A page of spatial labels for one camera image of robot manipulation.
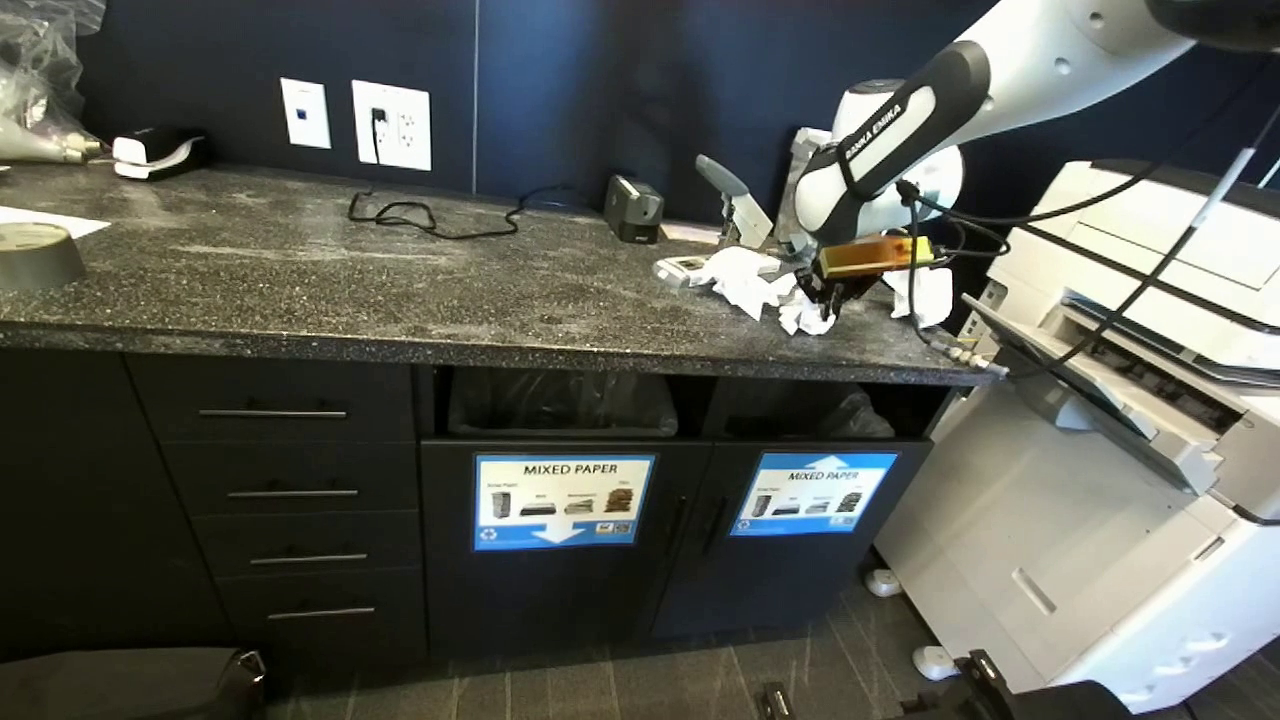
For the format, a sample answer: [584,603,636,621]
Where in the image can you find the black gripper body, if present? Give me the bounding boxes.
[795,244,841,290]

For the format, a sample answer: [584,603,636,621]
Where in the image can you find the white paper ball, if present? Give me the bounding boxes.
[688,244,807,324]
[885,265,962,333]
[776,290,843,341]

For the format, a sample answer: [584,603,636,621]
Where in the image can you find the black lined waste bin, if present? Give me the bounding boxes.
[699,377,943,443]
[446,369,683,441]

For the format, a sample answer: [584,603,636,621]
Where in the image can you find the crumpled clear plastic bag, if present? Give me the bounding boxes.
[0,0,113,173]

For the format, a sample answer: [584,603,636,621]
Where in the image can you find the mixed paper sign up arrow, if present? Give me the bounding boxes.
[728,449,906,545]

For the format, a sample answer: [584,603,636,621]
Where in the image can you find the mixed paper sign down arrow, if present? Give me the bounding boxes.
[474,453,661,557]

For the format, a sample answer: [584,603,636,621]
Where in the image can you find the large white office printer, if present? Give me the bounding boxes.
[873,158,1280,717]

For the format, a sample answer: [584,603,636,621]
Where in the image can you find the white power outlet plate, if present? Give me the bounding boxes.
[350,76,435,175]

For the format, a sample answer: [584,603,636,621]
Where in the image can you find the black stand base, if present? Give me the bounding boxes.
[902,647,1135,720]

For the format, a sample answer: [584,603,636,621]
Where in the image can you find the black counter cabinet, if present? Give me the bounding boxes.
[0,324,994,673]

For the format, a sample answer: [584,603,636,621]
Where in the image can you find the white paper sheet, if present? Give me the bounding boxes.
[0,206,115,252]

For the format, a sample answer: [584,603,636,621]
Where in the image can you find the small grey container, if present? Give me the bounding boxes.
[0,216,94,302]

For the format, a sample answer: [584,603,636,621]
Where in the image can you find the yellow orange wrist camera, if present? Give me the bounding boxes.
[813,234,940,284]

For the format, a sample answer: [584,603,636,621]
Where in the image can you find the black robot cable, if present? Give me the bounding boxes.
[892,95,1280,380]

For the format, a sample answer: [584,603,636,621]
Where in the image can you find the black power cord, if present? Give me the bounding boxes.
[345,109,621,250]

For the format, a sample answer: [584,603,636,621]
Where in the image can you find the silver drawer handle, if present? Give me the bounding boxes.
[259,603,386,627]
[246,547,375,573]
[225,485,365,503]
[196,404,354,423]

